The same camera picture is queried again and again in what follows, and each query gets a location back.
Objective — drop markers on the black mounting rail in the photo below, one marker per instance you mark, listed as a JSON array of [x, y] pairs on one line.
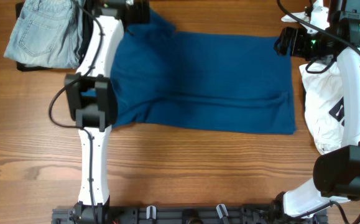
[[246, 214]]

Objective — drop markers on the white printed t-shirt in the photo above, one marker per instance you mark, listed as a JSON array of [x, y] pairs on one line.
[[324, 106]]

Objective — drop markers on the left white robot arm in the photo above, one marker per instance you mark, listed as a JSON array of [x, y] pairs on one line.
[[94, 109]]

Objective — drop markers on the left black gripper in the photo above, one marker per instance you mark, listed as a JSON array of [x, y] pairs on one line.
[[142, 15]]

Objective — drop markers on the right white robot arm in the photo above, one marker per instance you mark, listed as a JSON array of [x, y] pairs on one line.
[[330, 35]]

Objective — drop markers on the folded light blue jeans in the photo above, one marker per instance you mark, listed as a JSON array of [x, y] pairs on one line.
[[46, 32]]

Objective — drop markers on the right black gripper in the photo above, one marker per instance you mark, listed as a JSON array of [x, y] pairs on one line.
[[297, 35]]

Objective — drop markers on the folded black garment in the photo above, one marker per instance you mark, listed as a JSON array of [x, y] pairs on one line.
[[84, 34]]

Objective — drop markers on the blue t-shirt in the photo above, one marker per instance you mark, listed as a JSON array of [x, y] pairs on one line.
[[234, 83]]

